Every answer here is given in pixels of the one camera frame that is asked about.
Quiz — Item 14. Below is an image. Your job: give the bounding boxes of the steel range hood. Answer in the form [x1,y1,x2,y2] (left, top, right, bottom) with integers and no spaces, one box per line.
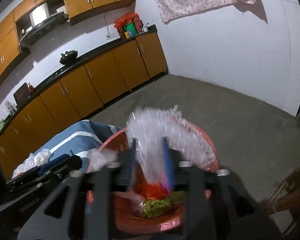
[19,2,70,48]

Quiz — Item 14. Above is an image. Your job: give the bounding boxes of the black wok with lid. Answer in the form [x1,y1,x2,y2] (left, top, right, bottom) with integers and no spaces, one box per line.
[59,50,78,65]

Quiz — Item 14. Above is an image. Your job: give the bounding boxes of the dark cutting board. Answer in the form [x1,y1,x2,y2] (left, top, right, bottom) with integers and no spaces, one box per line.
[13,82,32,107]

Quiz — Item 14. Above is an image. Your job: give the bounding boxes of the white power cable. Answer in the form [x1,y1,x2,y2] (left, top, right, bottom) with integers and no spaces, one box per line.
[104,11,111,37]

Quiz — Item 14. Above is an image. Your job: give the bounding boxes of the red bag over boxes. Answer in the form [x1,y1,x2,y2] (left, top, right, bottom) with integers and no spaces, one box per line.
[114,12,143,30]

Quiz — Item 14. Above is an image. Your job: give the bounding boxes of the black kitchen countertop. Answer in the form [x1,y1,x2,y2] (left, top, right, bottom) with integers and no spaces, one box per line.
[0,25,157,130]

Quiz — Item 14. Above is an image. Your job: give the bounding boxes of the green plastic bag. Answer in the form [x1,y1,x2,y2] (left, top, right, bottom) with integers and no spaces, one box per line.
[143,191,187,218]

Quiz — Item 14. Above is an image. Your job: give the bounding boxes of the worn wooden stool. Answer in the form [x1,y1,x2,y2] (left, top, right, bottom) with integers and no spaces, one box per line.
[260,152,300,230]

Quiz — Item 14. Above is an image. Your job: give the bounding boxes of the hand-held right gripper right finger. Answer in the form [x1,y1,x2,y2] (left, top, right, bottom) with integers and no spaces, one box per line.
[162,136,283,240]

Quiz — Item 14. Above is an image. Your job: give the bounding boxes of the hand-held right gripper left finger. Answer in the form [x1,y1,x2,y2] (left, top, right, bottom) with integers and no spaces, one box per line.
[17,137,138,240]

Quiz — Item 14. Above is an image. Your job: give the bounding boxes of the red plastic basket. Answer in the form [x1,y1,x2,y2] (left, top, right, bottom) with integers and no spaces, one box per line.
[86,124,222,235]

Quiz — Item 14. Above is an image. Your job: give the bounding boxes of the translucent white plastic bag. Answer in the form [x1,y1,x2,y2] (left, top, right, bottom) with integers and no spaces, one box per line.
[114,191,146,217]

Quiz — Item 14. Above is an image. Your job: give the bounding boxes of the clear bubble wrap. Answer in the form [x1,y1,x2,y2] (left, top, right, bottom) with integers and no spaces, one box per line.
[12,164,40,178]

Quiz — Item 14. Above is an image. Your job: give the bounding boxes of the red plastic bag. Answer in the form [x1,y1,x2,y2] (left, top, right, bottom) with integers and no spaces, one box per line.
[135,184,168,201]

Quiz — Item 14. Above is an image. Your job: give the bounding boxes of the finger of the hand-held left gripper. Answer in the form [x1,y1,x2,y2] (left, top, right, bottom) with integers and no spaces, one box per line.
[6,154,82,186]

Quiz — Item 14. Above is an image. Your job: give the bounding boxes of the clear bag with bottles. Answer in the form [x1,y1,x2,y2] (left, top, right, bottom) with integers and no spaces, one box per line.
[5,100,17,115]

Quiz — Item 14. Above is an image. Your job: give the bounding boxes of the clear plastic bag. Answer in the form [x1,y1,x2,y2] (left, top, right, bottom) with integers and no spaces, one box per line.
[126,104,217,188]
[27,149,52,167]

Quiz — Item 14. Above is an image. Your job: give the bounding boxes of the wooden lower cabinets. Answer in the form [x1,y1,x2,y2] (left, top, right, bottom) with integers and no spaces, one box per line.
[0,31,168,178]

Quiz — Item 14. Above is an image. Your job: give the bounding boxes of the green box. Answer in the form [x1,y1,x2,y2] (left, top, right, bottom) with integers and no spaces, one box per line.
[124,22,137,38]

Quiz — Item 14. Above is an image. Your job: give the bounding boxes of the blue striped blanket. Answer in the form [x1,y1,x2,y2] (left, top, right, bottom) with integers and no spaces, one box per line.
[5,120,123,180]

